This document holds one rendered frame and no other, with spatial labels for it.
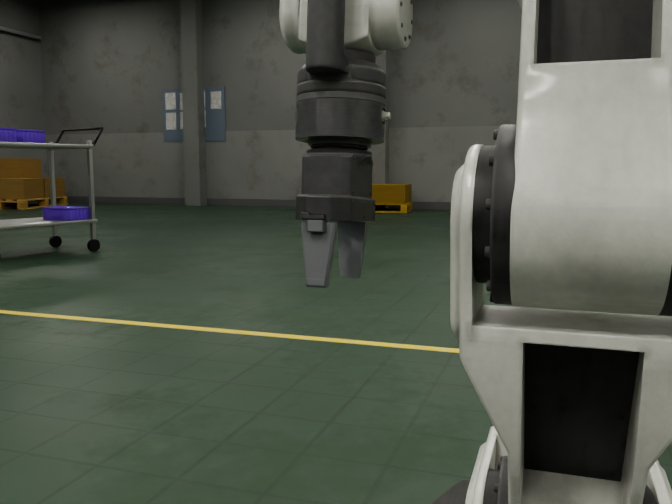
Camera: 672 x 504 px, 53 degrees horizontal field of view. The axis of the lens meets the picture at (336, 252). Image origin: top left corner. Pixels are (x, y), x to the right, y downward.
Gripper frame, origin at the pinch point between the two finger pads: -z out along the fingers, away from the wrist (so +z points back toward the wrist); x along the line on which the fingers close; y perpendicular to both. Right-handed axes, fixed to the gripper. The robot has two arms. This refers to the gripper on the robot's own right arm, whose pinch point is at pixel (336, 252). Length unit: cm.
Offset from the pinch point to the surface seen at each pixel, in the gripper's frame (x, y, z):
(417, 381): -137, -16, -47
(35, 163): -896, -843, 72
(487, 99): -993, -80, 185
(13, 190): -798, -797, 22
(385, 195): -900, -213, 32
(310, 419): -97, -36, -50
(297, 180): -1005, -393, 56
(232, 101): -997, -515, 191
